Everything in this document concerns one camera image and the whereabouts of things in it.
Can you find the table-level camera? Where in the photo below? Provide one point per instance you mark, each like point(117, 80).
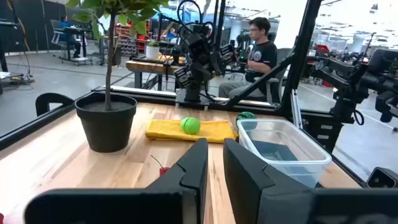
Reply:
point(381, 178)

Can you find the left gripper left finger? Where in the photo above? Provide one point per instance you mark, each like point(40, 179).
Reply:
point(174, 205)

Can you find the leafy plant in black pot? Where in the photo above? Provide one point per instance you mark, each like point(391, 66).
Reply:
point(105, 127)

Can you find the distant person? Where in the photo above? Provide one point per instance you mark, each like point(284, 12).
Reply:
point(66, 29)

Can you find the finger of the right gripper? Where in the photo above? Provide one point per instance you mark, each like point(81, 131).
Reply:
point(184, 77)

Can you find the plant in white pot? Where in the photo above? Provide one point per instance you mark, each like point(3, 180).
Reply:
point(152, 51)

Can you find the seated person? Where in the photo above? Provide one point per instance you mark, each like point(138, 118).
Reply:
point(262, 59)

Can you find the black curved bracket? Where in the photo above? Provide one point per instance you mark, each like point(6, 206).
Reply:
point(42, 102)

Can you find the clear plastic tupperware container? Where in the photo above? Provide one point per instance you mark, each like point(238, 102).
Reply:
point(298, 174)

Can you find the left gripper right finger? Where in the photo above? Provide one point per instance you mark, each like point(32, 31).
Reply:
point(280, 202)

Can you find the yellow cloth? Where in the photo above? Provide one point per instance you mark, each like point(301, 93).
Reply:
point(168, 130)

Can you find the grey office chair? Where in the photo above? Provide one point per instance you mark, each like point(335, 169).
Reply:
point(281, 56)

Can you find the striped green watermelon toy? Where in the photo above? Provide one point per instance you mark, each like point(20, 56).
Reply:
point(245, 115)

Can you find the black aluminium rig frame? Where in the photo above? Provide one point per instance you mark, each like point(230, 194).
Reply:
point(18, 130)

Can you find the black rolling desk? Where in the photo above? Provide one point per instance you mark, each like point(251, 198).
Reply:
point(74, 31)

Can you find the dark red cherry toy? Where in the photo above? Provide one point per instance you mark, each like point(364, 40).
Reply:
point(163, 170)

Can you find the red parts shelf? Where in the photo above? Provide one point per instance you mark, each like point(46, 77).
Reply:
point(127, 40)

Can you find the wooden workbench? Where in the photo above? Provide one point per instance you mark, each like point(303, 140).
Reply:
point(146, 67)

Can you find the light green lime toy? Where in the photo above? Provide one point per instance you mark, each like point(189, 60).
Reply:
point(190, 125)

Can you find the background black robot arm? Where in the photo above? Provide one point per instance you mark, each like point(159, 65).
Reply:
point(348, 77)

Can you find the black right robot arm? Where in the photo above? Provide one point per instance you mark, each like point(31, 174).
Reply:
point(193, 93)

